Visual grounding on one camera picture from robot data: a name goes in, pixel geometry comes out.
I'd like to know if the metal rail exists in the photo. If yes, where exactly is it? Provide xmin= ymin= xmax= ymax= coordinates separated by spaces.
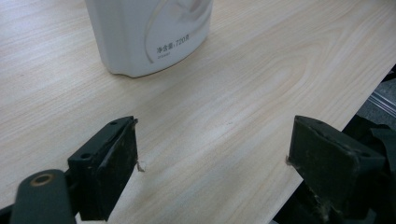
xmin=367 ymin=92 xmax=396 ymax=115

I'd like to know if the white plastic bottle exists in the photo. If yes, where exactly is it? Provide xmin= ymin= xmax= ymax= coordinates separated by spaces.
xmin=84 ymin=0 xmax=215 ymax=78

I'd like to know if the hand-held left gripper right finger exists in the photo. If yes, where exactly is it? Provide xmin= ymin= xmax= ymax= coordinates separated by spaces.
xmin=285 ymin=115 xmax=387 ymax=221

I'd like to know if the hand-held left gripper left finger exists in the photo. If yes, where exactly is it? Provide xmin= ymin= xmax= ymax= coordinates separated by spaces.
xmin=67 ymin=116 xmax=146 ymax=222

